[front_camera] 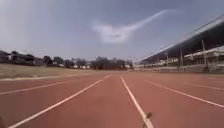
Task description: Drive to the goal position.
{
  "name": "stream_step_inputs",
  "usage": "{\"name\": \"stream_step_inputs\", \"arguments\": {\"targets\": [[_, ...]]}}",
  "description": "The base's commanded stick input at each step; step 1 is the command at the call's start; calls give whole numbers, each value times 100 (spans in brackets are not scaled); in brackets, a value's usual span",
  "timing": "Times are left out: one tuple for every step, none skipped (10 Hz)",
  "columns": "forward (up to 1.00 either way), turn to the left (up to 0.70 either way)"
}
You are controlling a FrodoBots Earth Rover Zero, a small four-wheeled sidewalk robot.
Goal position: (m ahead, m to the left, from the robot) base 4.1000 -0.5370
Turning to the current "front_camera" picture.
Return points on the row of trees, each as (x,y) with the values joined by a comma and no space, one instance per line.
(108,63)

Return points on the red running track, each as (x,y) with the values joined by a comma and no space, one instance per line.
(103,103)

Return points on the dry grass field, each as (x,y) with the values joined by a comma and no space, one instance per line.
(30,70)

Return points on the pale kerb strip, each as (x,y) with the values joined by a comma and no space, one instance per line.
(30,78)

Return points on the row of dark buildings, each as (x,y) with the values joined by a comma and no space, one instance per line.
(23,59)

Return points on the roofed grandstand building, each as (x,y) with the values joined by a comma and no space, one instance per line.
(200,41)

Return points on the low grey wall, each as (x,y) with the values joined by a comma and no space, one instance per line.
(186,69)

